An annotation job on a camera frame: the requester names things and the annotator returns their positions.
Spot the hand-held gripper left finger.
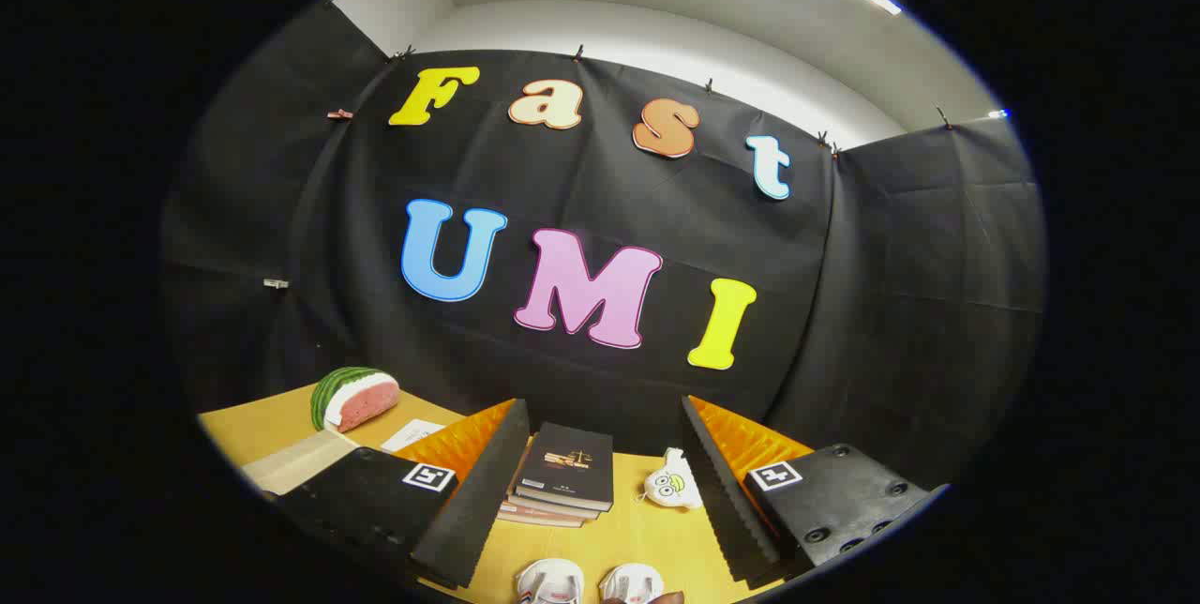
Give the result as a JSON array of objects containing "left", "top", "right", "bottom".
[{"left": 277, "top": 398, "right": 533, "bottom": 591}]

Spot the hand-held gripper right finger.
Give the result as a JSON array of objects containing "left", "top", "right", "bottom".
[{"left": 682, "top": 395, "right": 948, "bottom": 586}]

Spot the white canvas shoe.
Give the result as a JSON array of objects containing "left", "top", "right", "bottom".
[
  {"left": 600, "top": 564, "right": 665, "bottom": 604},
  {"left": 516, "top": 559, "right": 584, "bottom": 604}
]

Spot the cream fabric storage box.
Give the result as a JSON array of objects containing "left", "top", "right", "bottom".
[{"left": 242, "top": 430, "right": 359, "bottom": 497}]

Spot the white plush toy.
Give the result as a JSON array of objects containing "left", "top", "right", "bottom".
[{"left": 642, "top": 447, "right": 703, "bottom": 509}]

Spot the reddish brown book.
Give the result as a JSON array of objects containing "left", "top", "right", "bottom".
[{"left": 497, "top": 503, "right": 587, "bottom": 528}]

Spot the dark brown book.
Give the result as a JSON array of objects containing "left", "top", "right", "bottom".
[{"left": 506, "top": 490, "right": 601, "bottom": 521}]

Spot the white portrait cover book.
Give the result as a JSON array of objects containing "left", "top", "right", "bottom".
[{"left": 382, "top": 419, "right": 446, "bottom": 453}]

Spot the black book with gold print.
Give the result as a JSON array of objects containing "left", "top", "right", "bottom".
[{"left": 516, "top": 423, "right": 615, "bottom": 511}]

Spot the watermelon slice toy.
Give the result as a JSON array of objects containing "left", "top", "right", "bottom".
[{"left": 310, "top": 367, "right": 401, "bottom": 433}]

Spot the black backdrop cloth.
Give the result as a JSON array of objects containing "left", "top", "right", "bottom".
[{"left": 159, "top": 0, "right": 1046, "bottom": 492}]

